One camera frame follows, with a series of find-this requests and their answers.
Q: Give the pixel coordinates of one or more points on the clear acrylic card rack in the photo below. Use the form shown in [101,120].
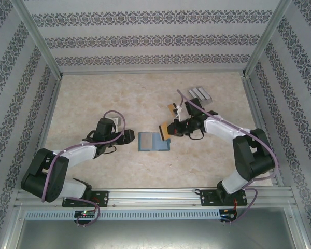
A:
[200,94]

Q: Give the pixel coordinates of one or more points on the gold VIP card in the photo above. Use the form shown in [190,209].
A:
[164,132]
[171,107]

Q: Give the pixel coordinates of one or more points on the blue leather card holder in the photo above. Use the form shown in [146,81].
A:
[158,145]

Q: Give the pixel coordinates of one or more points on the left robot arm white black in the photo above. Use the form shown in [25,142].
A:
[75,151]

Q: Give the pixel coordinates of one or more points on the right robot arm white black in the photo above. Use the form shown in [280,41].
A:
[223,129]

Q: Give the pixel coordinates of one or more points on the controller board with green light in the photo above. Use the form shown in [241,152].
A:
[84,214]

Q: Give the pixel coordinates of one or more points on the small controller board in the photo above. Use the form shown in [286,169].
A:
[228,216]

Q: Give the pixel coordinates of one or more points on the grey metal panel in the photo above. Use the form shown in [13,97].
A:
[155,233]

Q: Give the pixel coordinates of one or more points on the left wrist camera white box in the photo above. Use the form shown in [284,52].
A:
[115,121]

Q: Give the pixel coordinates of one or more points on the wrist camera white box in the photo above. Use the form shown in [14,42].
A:
[115,121]
[181,112]

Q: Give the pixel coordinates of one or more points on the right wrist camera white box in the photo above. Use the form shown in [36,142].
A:
[181,112]

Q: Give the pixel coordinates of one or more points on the aluminium side rail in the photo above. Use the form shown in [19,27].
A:
[51,103]
[252,103]

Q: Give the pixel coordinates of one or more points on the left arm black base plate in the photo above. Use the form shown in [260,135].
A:
[101,198]

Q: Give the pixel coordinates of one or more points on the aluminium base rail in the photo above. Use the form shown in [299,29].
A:
[155,195]

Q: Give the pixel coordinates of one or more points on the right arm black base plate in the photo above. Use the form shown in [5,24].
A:
[210,198]

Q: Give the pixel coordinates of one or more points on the aluminium frame post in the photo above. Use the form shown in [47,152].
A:
[41,41]
[266,39]

